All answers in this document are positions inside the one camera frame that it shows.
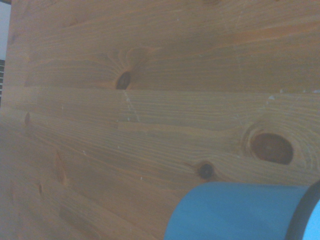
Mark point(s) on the blue mug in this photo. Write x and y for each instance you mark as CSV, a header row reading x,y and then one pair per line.
x,y
237,212

